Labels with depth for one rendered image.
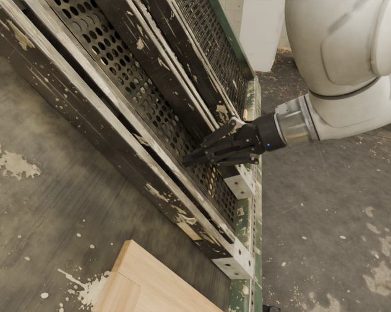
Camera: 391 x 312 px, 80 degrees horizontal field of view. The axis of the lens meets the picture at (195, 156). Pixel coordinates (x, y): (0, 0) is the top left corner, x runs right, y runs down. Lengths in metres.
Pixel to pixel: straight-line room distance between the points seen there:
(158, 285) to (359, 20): 0.49
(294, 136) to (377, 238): 1.88
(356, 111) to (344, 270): 1.66
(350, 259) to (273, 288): 0.61
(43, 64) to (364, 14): 0.40
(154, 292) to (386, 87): 0.50
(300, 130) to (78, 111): 0.37
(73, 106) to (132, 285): 0.31
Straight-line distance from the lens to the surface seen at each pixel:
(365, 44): 0.33
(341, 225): 2.21
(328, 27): 0.33
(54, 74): 0.41
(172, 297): 0.53
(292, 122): 0.45
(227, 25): 1.71
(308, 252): 1.96
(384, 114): 0.46
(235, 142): 0.49
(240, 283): 0.78
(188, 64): 0.89
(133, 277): 0.46
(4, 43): 0.44
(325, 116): 0.43
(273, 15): 4.16
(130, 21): 0.65
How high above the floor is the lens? 1.62
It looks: 42 degrees down
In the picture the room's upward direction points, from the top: straight up
